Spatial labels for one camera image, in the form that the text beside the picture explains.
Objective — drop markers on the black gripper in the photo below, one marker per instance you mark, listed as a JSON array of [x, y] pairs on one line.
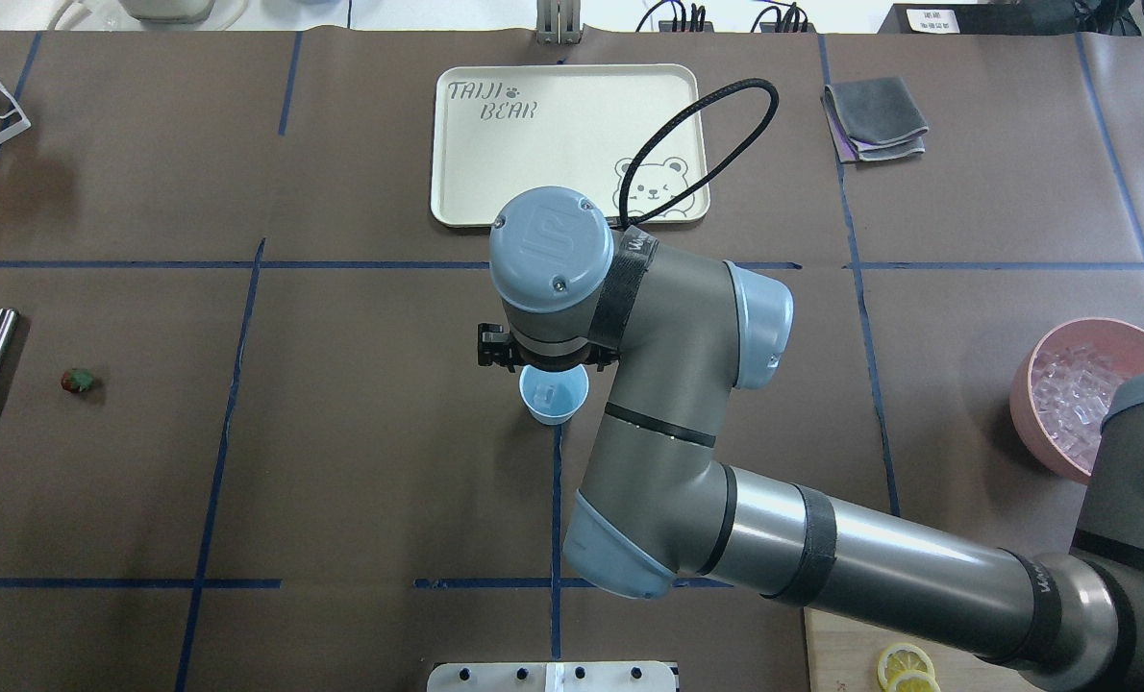
[[493, 348]]

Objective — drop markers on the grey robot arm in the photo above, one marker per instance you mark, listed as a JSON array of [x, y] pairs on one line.
[[684, 332]]

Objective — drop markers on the light blue plastic cup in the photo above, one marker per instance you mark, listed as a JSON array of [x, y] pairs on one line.
[[552, 398]]

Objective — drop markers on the pink bowl of ice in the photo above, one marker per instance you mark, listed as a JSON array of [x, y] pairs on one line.
[[1066, 385]]

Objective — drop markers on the cream bear serving tray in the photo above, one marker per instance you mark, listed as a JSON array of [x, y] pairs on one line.
[[501, 130]]

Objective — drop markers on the red strawberry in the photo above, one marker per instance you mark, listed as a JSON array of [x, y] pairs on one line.
[[78, 380]]

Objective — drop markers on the grey folded cloth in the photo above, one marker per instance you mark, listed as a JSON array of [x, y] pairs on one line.
[[874, 120]]

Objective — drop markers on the wooden cutting board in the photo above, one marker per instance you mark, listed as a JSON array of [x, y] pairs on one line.
[[842, 655]]

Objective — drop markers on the lemon slices row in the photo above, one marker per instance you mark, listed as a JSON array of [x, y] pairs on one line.
[[906, 667]]

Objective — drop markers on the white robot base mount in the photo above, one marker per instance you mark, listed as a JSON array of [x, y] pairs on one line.
[[610, 675]]

